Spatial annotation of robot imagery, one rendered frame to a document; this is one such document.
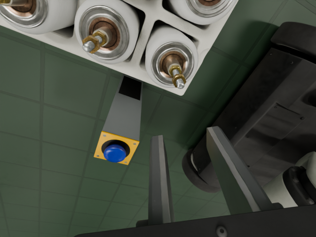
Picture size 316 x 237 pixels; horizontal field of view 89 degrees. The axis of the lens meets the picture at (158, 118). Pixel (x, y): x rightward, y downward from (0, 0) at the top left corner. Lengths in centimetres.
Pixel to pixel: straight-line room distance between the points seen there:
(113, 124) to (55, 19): 19
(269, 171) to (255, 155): 16
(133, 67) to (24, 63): 40
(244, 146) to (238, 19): 38
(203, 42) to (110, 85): 35
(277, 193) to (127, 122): 29
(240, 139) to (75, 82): 56
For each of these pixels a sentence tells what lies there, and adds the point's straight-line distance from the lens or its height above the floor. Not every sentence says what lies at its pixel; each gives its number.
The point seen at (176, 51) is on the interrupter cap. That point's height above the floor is 25.
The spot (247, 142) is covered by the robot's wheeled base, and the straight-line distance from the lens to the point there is 56.
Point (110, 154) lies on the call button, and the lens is 31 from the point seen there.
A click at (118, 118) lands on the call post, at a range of 34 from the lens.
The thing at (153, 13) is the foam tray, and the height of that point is 18.
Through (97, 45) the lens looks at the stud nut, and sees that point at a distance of 22.
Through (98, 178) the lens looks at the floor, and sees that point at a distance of 98.
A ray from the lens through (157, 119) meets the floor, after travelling 66.
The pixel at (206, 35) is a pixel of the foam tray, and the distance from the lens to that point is 38.
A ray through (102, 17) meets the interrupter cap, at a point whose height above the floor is 25.
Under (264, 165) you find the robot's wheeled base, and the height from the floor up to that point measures 17.
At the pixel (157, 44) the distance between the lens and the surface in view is 29.
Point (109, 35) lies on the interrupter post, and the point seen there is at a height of 27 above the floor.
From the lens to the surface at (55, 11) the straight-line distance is 32.
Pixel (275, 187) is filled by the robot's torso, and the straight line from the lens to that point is 35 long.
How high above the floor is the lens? 53
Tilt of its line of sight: 55 degrees down
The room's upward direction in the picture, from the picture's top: 175 degrees clockwise
